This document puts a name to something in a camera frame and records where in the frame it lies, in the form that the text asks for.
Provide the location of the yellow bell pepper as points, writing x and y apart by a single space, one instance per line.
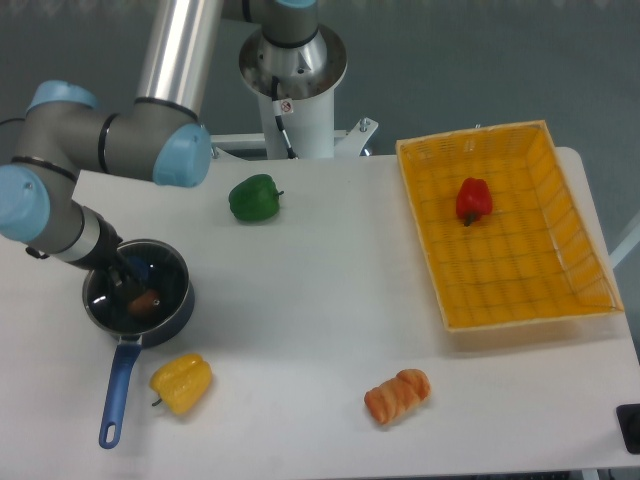
181 383

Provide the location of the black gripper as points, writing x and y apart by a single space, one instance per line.
96 248

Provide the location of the orange croissant bread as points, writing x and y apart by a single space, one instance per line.
397 396

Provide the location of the brown egg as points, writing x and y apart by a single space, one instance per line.
145 305

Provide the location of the green bell pepper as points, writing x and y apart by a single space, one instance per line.
255 199

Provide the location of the dark pot blue handle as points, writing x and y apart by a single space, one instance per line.
127 351

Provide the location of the yellow woven basket tray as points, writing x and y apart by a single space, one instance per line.
533 259

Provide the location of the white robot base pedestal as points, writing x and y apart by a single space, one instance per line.
295 91

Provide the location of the black device at table edge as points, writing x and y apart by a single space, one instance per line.
628 416

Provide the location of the red bell pepper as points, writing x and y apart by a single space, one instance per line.
473 201

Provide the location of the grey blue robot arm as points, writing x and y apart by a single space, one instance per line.
161 140

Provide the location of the glass pot lid blue knob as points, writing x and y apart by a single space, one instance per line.
166 272

